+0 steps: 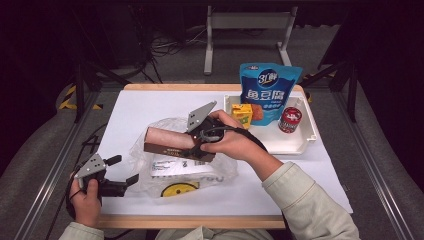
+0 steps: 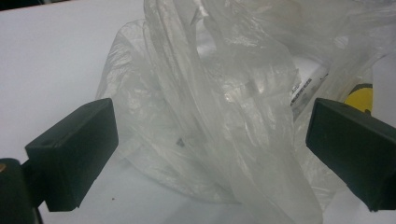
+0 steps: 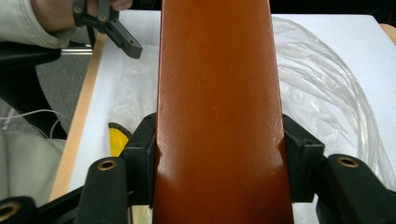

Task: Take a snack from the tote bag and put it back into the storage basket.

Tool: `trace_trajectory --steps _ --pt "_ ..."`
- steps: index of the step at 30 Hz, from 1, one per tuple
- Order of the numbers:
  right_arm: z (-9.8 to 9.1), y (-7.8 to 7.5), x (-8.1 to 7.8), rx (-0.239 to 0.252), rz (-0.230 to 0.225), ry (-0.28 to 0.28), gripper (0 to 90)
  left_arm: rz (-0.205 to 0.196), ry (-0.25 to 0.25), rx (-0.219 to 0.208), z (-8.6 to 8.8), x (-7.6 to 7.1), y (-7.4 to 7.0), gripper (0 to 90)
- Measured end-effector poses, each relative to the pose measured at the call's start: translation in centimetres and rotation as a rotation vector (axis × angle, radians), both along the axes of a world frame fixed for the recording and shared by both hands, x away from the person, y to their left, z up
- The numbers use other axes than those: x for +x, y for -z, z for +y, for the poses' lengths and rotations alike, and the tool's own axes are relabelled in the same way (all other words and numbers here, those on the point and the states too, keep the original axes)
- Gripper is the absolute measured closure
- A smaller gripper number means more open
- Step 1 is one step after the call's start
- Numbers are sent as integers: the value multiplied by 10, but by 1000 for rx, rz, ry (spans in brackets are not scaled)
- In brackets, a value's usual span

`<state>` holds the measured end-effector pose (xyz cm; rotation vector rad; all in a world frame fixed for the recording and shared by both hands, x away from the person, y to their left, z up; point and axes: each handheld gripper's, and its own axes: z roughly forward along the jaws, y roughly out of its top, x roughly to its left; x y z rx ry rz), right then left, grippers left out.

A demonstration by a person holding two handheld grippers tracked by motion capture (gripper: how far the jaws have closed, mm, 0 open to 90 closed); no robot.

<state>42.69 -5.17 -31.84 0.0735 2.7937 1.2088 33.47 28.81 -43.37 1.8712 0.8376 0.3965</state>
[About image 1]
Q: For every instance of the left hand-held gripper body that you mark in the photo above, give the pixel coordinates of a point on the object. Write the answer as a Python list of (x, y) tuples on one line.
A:
[(91, 166)]

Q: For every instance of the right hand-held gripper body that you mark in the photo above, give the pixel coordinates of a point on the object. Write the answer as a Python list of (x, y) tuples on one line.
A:
[(200, 116)]

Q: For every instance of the translucent smiley plastic bag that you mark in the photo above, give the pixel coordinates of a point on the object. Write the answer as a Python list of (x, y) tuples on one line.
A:
[(143, 180)]

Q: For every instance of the long brown box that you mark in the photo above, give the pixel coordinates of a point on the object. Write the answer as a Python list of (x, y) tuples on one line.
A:
[(166, 141)]

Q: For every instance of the yellow snack box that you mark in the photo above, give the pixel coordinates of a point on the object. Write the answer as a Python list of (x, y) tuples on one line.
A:
[(242, 115)]

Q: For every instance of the blue snack pouch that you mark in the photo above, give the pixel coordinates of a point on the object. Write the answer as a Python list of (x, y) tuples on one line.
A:
[(270, 83)]

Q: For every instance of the white plastic bin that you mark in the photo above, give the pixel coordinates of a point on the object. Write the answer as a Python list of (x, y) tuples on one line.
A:
[(276, 143)]

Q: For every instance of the red can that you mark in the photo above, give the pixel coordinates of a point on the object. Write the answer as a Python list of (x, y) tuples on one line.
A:
[(290, 120)]

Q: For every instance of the person's left hand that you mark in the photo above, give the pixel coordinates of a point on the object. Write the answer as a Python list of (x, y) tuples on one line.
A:
[(86, 206)]

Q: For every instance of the person's right hand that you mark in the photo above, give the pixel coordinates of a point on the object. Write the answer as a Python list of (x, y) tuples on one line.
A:
[(236, 145)]

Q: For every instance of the white paper slip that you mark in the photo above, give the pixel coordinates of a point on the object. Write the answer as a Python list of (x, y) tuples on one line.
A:
[(176, 166)]

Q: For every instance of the white table mat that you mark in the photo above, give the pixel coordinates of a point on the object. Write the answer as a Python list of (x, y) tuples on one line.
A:
[(233, 203)]

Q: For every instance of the black tripod stand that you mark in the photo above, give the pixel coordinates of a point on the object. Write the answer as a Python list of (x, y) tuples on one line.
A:
[(79, 100), (351, 100)]

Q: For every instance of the yellow black striped tape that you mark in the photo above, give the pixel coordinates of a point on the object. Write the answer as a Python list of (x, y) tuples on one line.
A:
[(66, 100)]

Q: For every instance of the person's lap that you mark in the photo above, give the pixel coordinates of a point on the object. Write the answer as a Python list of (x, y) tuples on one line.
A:
[(213, 235)]

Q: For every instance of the white metal stand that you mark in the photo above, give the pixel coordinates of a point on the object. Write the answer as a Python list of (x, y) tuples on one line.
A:
[(250, 20)]

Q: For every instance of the aluminium frame rail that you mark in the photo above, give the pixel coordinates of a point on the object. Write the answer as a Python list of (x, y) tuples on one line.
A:
[(373, 163), (43, 193)]

